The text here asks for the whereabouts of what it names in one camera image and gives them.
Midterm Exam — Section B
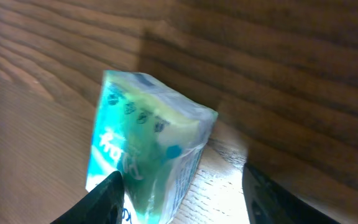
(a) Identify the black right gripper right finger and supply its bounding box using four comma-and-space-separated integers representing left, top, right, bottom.
242, 163, 339, 224

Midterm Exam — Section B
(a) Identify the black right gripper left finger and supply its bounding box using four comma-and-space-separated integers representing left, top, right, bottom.
51, 171, 124, 224

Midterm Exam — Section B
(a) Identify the white teal tissue pack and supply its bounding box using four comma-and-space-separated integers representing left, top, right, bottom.
85, 70, 218, 223

